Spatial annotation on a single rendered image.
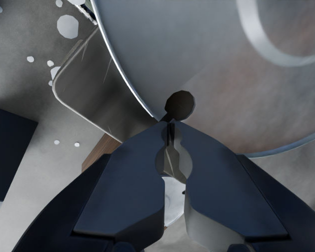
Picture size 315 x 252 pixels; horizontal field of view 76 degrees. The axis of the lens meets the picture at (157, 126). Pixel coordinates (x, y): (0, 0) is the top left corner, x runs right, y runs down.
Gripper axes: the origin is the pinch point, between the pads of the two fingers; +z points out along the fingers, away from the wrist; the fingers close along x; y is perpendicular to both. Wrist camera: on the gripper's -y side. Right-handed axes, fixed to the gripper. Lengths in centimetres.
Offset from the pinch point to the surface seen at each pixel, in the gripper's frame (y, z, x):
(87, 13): -7, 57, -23
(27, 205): 79, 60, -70
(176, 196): 55, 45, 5
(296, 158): 94, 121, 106
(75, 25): -5.3, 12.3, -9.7
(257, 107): 0.4, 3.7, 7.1
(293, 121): 2.3, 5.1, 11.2
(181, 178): 6.2, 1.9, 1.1
